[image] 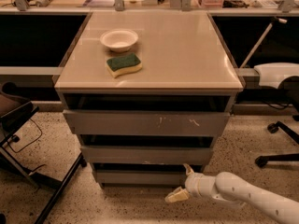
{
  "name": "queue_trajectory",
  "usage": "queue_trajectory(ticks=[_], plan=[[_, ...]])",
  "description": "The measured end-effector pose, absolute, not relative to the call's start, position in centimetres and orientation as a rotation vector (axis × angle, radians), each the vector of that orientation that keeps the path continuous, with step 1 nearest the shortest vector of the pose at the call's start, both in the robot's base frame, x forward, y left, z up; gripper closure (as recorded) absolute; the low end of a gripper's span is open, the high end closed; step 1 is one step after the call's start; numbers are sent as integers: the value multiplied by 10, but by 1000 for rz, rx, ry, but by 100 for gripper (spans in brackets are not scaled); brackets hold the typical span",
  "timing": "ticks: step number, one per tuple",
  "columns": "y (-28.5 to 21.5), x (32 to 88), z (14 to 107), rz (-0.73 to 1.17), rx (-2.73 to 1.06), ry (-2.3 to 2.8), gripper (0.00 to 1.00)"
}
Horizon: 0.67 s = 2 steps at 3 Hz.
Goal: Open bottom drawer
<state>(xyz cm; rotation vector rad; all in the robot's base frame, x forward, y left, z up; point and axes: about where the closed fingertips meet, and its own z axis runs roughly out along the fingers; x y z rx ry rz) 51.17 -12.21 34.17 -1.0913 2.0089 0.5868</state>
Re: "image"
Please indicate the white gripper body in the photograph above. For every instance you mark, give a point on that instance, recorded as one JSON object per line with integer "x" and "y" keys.
{"x": 193, "y": 183}

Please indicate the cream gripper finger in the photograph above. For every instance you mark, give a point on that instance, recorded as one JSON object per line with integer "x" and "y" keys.
{"x": 188, "y": 169}
{"x": 177, "y": 195}

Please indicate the grey bottom drawer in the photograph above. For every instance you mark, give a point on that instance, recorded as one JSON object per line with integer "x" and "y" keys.
{"x": 140, "y": 178}

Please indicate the grey drawer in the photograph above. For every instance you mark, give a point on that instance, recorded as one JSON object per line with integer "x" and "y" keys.
{"x": 140, "y": 178}
{"x": 146, "y": 155}
{"x": 146, "y": 123}

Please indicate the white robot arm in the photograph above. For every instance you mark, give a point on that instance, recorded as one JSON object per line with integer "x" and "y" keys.
{"x": 231, "y": 189}

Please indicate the grey drawer cabinet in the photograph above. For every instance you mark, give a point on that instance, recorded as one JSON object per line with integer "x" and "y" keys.
{"x": 185, "y": 68}

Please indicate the grey middle drawer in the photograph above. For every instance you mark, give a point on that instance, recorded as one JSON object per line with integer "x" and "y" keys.
{"x": 146, "y": 155}

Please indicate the grey top drawer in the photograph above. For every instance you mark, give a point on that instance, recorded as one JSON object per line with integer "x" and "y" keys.
{"x": 146, "y": 123}

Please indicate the black office chair base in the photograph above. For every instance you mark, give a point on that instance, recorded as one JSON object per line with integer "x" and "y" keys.
{"x": 279, "y": 153}

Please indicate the green yellow sponge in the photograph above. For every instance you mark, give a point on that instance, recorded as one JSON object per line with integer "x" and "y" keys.
{"x": 122, "y": 65}

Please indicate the white chair armrest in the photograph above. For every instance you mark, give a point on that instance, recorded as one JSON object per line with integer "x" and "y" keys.
{"x": 273, "y": 74}

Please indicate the white bowl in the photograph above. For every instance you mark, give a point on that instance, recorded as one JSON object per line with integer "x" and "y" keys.
{"x": 119, "y": 40}

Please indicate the white stick with black tip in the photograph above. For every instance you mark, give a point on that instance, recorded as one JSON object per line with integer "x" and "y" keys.
{"x": 262, "y": 37}

